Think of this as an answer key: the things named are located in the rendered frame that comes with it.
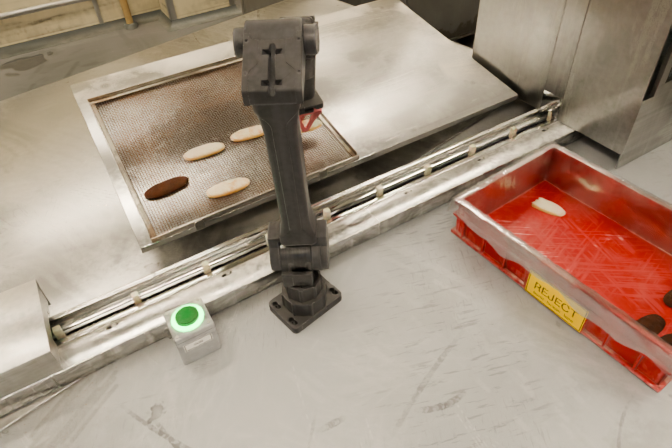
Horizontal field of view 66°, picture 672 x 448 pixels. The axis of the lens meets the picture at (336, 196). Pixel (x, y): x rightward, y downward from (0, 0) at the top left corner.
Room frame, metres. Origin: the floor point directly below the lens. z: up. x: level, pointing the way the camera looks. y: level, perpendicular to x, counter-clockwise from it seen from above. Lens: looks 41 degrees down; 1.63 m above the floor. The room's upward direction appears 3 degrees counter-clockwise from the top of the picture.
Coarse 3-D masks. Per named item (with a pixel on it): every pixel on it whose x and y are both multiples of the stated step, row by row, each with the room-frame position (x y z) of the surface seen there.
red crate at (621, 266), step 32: (544, 192) 0.90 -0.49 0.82; (512, 224) 0.80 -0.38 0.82; (544, 224) 0.79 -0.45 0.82; (576, 224) 0.79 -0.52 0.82; (608, 224) 0.78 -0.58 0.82; (576, 256) 0.70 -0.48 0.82; (608, 256) 0.69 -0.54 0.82; (640, 256) 0.69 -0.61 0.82; (608, 288) 0.61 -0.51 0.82; (640, 288) 0.61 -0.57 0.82; (608, 352) 0.47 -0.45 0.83; (640, 352) 0.44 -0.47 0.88
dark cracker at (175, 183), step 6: (168, 180) 0.90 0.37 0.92; (174, 180) 0.90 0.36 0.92; (180, 180) 0.90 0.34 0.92; (186, 180) 0.91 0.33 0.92; (156, 186) 0.89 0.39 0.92; (162, 186) 0.89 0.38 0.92; (168, 186) 0.89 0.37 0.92; (174, 186) 0.89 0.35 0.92; (180, 186) 0.89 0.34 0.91; (150, 192) 0.87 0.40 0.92; (156, 192) 0.87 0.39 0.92; (162, 192) 0.87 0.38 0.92; (168, 192) 0.87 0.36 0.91; (150, 198) 0.86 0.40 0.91
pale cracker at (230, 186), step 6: (228, 180) 0.91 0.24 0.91; (234, 180) 0.90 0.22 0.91; (240, 180) 0.90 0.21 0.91; (246, 180) 0.91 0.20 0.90; (216, 186) 0.89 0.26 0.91; (222, 186) 0.89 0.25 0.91; (228, 186) 0.89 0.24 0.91; (234, 186) 0.89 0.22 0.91; (240, 186) 0.89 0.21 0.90; (246, 186) 0.89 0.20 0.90; (210, 192) 0.87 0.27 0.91; (216, 192) 0.87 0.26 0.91; (222, 192) 0.87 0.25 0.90; (228, 192) 0.87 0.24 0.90; (234, 192) 0.88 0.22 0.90
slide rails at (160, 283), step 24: (528, 120) 1.16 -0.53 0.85; (552, 120) 1.16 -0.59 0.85; (480, 144) 1.07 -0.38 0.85; (360, 192) 0.91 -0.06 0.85; (336, 216) 0.83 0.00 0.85; (264, 240) 0.77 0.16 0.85; (144, 288) 0.66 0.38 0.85; (96, 312) 0.61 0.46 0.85; (120, 312) 0.60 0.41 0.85; (72, 336) 0.56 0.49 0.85
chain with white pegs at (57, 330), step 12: (492, 144) 1.08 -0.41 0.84; (468, 156) 1.04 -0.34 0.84; (384, 192) 0.91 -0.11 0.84; (360, 204) 0.88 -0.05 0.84; (324, 216) 0.83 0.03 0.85; (252, 252) 0.75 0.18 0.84; (204, 264) 0.69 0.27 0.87; (168, 288) 0.66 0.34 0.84; (144, 300) 0.64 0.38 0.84; (60, 336) 0.56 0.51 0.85
